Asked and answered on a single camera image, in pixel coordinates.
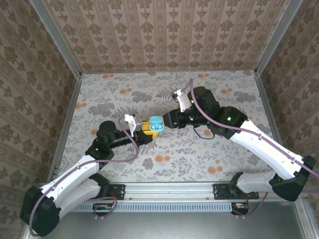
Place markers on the aluminium frame back rail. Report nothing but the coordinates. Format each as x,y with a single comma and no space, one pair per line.
174,71

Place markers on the cyan earbud charging case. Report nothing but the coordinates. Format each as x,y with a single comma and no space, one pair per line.
156,122

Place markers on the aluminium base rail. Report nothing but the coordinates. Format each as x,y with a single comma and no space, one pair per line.
169,191

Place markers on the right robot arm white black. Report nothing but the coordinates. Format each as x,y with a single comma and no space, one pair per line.
264,147

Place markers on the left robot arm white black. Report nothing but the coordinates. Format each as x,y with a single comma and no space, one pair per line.
72,171

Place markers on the aluminium frame side rail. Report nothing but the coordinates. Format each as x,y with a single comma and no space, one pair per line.
261,84
66,119

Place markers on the black mounting plate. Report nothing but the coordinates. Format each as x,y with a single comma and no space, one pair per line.
117,191
220,191

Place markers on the aluminium frame post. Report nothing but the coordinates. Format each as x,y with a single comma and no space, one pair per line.
59,39
277,37

